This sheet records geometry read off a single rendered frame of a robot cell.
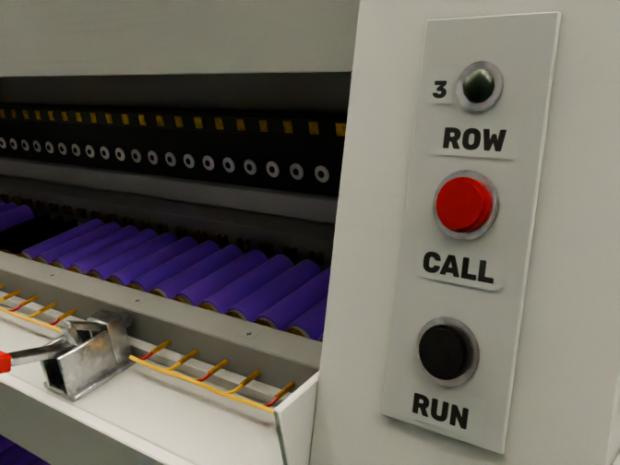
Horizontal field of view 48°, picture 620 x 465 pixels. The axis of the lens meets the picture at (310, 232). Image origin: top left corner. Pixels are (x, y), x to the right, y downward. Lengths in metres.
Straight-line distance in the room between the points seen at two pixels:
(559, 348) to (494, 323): 0.02
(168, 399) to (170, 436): 0.03
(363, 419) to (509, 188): 0.09
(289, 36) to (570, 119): 0.12
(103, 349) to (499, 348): 0.22
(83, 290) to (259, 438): 0.16
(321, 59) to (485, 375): 0.13
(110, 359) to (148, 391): 0.03
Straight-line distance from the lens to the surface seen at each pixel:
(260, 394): 0.32
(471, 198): 0.20
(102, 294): 0.40
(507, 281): 0.20
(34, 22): 0.40
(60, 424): 0.37
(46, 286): 0.44
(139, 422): 0.33
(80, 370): 0.36
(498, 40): 0.21
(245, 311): 0.36
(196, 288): 0.39
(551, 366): 0.20
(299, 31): 0.27
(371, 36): 0.23
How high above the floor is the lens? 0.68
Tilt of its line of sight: 4 degrees down
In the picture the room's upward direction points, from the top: 6 degrees clockwise
